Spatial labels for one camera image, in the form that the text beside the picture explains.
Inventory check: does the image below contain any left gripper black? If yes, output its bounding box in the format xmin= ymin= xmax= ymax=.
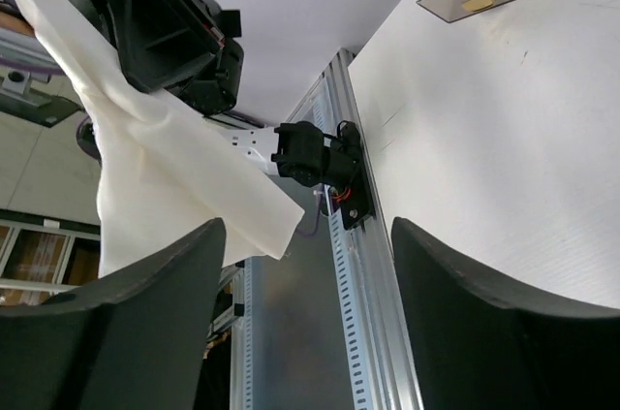
xmin=69 ymin=0 xmax=244 ymax=112

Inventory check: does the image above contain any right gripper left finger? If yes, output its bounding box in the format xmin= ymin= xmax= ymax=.
xmin=1 ymin=218 xmax=226 ymax=409

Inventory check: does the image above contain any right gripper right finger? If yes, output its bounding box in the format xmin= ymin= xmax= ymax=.
xmin=391 ymin=218 xmax=619 ymax=409

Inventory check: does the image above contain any white paper napkin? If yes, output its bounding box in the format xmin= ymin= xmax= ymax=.
xmin=16 ymin=0 xmax=304 ymax=276

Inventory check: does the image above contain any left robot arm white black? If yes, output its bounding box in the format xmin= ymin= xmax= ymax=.
xmin=69 ymin=0 xmax=361 ymax=190

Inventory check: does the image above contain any gold object in container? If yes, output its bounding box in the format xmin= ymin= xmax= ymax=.
xmin=461 ymin=0 xmax=495 ymax=13

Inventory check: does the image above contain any white slotted cable duct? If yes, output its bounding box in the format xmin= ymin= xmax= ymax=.
xmin=328 ymin=212 xmax=375 ymax=410

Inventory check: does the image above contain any aluminium front rail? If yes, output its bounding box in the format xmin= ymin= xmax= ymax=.
xmin=290 ymin=48 xmax=423 ymax=409

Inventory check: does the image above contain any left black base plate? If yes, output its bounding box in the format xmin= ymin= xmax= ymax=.
xmin=334 ymin=120 xmax=376 ymax=230

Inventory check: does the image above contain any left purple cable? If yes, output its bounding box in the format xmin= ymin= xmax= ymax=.
xmin=294 ymin=191 xmax=326 ymax=239

